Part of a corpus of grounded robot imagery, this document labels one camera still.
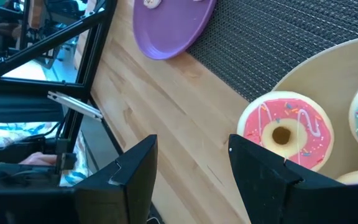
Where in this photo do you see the small white donut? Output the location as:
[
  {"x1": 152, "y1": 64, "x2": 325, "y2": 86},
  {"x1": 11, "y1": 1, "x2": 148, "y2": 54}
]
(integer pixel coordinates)
[{"x1": 143, "y1": 0, "x2": 163, "y2": 9}]

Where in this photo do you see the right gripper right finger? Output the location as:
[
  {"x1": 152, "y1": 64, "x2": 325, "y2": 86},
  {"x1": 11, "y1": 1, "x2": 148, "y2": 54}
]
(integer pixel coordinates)
[{"x1": 227, "y1": 134, "x2": 358, "y2": 224}]

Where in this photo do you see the black metal table frame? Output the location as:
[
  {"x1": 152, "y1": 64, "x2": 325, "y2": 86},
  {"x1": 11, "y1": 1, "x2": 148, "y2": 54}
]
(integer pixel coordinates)
[{"x1": 0, "y1": 0, "x2": 127, "y2": 187}]

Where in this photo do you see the dark grey woven placemat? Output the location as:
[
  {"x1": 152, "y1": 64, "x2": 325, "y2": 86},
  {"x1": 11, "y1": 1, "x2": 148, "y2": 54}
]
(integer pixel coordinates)
[{"x1": 186, "y1": 0, "x2": 358, "y2": 103}]

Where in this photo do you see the pale yellow plate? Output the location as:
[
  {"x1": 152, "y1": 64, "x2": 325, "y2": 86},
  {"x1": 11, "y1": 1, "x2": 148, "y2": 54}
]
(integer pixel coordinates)
[{"x1": 272, "y1": 34, "x2": 358, "y2": 185}]

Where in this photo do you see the person's hand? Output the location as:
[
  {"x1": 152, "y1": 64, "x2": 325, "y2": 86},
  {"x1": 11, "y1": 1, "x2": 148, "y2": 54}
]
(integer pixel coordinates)
[{"x1": 19, "y1": 151, "x2": 58, "y2": 166}]

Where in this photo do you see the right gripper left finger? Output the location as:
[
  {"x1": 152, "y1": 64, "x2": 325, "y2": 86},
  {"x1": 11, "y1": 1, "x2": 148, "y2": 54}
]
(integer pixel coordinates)
[{"x1": 74, "y1": 134, "x2": 159, "y2": 224}]

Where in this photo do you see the large purple striped donut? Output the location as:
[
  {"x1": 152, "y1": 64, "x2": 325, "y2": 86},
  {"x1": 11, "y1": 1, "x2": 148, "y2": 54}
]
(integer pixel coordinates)
[{"x1": 336, "y1": 169, "x2": 358, "y2": 187}]

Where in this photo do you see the large pink frosted donut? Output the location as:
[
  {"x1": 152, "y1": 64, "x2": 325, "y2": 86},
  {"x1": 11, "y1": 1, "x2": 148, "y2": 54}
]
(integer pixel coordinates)
[{"x1": 236, "y1": 90, "x2": 335, "y2": 172}]

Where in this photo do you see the blue white patterned cloth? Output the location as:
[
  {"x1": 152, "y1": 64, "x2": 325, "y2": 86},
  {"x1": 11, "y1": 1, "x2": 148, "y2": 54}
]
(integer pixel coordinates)
[{"x1": 0, "y1": 121, "x2": 90, "y2": 187}]

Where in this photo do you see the purple plate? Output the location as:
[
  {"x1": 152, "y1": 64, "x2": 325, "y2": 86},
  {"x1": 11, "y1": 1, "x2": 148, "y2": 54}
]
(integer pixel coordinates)
[{"x1": 132, "y1": 0, "x2": 218, "y2": 60}]

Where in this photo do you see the silver metal bracket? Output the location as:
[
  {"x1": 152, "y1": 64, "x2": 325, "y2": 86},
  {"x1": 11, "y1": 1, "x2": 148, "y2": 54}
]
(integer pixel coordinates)
[{"x1": 47, "y1": 90, "x2": 104, "y2": 121}]

